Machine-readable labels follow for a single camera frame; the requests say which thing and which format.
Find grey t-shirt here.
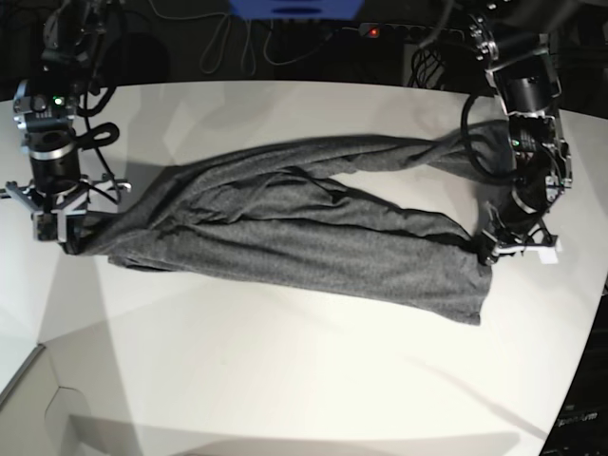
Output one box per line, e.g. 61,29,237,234
74,132,492,325

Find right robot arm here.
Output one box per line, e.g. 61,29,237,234
4,2,490,280

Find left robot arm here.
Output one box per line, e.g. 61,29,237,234
65,12,572,272

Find blue box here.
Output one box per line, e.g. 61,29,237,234
229,0,364,20

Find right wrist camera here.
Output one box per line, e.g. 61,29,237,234
31,211,67,243

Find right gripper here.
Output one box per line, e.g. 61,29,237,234
1,175,132,221

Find black cable bundle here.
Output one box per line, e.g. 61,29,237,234
408,40,452,89

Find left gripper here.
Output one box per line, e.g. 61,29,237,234
475,190,563,264

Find black power strip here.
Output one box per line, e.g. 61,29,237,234
358,22,465,44

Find white floor cables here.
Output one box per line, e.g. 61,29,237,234
142,11,333,75

